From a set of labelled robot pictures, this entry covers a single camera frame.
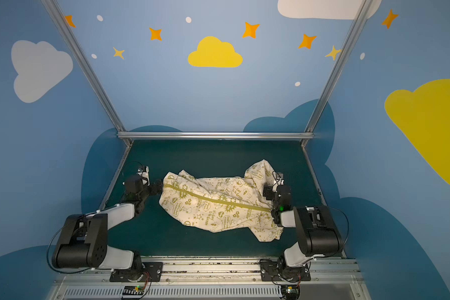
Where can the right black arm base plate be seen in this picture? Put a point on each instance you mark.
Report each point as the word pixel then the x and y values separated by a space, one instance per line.
pixel 275 271

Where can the aluminium frame post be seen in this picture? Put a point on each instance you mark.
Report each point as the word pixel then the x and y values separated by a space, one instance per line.
pixel 339 65
pixel 58 18

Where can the right small circuit board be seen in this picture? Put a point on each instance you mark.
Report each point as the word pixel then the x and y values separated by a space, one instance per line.
pixel 290 292

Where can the white green printed jacket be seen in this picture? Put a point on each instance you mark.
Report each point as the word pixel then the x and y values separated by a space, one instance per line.
pixel 218 204

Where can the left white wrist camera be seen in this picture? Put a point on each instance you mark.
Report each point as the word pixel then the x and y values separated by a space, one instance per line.
pixel 144 174

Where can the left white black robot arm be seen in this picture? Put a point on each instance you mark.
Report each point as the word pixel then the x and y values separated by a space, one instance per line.
pixel 83 239

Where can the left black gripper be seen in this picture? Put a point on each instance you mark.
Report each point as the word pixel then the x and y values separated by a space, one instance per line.
pixel 150 189

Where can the aluminium frame back rail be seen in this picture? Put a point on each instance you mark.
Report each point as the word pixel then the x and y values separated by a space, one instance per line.
pixel 136 135

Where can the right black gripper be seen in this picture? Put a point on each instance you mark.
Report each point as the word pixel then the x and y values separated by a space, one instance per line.
pixel 269 191

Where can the aluminium frame left post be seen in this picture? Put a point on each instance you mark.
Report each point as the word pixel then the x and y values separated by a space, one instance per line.
pixel 58 18

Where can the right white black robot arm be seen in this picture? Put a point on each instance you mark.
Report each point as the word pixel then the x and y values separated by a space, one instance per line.
pixel 317 233

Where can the left small circuit board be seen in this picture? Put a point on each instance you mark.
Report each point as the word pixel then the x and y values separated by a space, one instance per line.
pixel 133 292

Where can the aluminium front rail base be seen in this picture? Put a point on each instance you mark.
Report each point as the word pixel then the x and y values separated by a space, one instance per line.
pixel 218 278

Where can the small circuit board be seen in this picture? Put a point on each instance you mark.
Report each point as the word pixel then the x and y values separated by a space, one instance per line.
pixel 133 292
pixel 290 292

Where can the aluminium frame right post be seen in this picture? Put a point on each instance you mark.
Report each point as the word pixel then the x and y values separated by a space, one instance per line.
pixel 339 65

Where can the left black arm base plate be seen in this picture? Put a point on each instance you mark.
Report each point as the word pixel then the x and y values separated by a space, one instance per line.
pixel 147 272

